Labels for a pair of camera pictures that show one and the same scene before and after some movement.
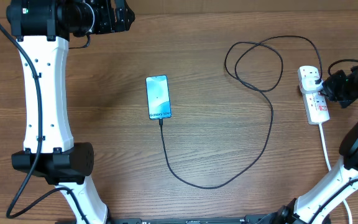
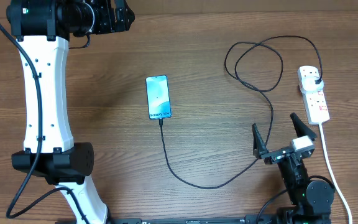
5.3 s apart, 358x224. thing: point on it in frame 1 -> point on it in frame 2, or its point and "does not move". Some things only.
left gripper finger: x=124 y=15 does not move
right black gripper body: x=345 y=92 -> x=274 y=155
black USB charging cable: x=250 y=43 does not move
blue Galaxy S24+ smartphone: x=158 y=97 does not move
